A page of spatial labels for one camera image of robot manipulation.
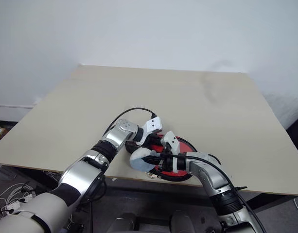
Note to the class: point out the black table frame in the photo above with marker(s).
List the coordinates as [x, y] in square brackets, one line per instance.
[158, 191]

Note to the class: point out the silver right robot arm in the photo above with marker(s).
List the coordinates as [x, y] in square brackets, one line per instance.
[212, 174]

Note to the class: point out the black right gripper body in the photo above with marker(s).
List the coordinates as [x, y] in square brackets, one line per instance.
[166, 159]

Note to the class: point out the dark rounded shape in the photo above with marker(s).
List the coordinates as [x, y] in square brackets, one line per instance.
[125, 224]
[185, 222]

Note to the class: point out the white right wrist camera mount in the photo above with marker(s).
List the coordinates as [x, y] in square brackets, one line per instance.
[172, 142]

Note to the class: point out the white power strip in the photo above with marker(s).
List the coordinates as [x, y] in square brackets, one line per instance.
[13, 206]

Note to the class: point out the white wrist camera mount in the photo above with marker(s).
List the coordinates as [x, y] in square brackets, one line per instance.
[153, 125]
[172, 142]

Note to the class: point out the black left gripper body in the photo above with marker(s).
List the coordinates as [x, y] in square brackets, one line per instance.
[153, 136]

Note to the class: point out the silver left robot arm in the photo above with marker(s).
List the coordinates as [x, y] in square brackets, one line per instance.
[78, 174]

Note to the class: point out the red table tennis paddle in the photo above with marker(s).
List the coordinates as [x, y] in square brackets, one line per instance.
[185, 148]

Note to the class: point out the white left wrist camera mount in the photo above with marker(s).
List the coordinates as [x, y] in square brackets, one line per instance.
[153, 125]

